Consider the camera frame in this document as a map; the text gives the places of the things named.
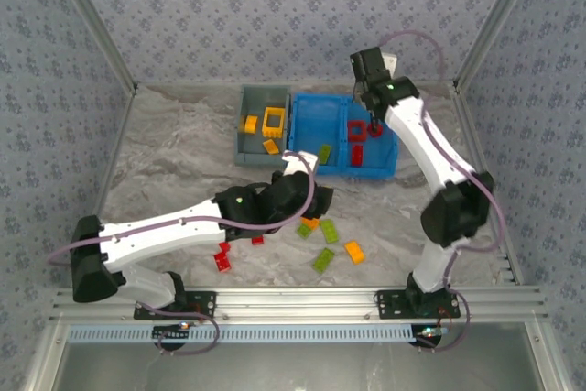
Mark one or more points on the red rounded lego piece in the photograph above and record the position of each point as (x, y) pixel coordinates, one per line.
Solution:
(375, 131)

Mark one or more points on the red lego frame piece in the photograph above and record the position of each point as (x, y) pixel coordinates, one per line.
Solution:
(351, 132)

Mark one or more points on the red long lego brick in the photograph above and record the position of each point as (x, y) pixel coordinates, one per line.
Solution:
(223, 263)
(257, 240)
(358, 155)

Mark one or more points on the small green lego brick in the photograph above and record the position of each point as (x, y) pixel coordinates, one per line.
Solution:
(303, 231)

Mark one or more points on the green long lego brick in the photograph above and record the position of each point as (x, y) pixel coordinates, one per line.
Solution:
(329, 231)
(325, 153)
(323, 260)

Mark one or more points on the small yellow-orange lego brick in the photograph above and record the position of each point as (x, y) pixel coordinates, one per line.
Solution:
(250, 124)

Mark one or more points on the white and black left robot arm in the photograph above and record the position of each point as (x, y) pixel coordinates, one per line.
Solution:
(160, 235)

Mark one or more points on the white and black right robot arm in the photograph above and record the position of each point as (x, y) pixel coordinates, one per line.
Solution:
(426, 144)

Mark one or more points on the blue plastic bin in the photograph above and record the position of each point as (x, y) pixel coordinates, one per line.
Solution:
(380, 153)
(316, 125)

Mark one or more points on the gray plastic bin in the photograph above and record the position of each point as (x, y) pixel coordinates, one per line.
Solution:
(258, 157)

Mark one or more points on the small red lego brick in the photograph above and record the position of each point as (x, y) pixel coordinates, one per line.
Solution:
(224, 247)

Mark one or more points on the black controller board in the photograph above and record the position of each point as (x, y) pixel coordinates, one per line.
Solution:
(171, 331)
(428, 332)

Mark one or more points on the metal lower shelf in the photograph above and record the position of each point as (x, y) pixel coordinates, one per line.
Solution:
(293, 368)

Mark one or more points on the yellow lego frame piece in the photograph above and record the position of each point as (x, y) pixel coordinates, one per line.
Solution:
(273, 133)

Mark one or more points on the wide aluminium base rail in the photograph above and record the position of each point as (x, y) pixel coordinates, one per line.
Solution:
(293, 301)

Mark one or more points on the aluminium frame post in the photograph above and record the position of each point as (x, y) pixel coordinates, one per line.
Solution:
(498, 20)
(94, 20)

